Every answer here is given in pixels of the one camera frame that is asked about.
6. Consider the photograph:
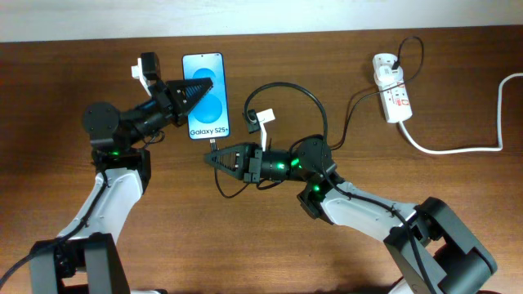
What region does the blue Galaxy smartphone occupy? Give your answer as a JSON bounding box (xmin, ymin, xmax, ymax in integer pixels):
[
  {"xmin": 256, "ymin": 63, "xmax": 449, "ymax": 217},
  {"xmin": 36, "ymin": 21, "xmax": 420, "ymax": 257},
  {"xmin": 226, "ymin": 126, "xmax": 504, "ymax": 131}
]
[{"xmin": 182, "ymin": 52, "xmax": 230, "ymax": 140}]

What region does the white power strip cord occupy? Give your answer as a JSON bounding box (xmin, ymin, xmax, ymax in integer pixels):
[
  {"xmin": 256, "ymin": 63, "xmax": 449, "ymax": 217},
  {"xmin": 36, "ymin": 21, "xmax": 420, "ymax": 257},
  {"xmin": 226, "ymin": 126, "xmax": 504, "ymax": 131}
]
[{"xmin": 396, "ymin": 72, "xmax": 523, "ymax": 155}]

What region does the white charger plug adapter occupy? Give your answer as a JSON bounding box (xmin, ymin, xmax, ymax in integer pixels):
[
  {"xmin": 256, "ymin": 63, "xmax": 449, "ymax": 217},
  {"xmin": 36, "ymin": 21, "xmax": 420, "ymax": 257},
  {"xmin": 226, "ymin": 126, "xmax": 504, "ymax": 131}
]
[{"xmin": 374, "ymin": 65, "xmax": 404, "ymax": 87}]

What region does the black charger cable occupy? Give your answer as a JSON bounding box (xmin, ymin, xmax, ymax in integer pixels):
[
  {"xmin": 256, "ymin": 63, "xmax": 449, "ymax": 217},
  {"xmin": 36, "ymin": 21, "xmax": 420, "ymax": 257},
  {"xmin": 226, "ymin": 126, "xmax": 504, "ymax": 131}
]
[{"xmin": 208, "ymin": 35, "xmax": 425, "ymax": 199}]

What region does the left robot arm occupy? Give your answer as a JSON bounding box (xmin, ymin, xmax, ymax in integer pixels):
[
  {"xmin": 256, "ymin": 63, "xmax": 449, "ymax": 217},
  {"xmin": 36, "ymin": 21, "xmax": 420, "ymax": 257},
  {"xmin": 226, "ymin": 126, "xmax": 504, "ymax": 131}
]
[{"xmin": 29, "ymin": 78, "xmax": 212, "ymax": 293}]

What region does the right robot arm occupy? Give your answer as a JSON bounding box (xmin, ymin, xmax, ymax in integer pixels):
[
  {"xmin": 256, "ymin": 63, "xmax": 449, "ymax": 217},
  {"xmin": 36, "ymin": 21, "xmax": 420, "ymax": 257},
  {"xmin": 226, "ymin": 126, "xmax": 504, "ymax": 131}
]
[{"xmin": 203, "ymin": 135, "xmax": 498, "ymax": 293}]

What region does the white power strip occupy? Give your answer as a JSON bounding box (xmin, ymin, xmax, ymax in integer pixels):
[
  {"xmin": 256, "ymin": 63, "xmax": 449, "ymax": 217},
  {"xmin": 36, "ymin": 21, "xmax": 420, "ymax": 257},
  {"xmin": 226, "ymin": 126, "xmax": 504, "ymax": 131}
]
[{"xmin": 372, "ymin": 53, "xmax": 413, "ymax": 123}]

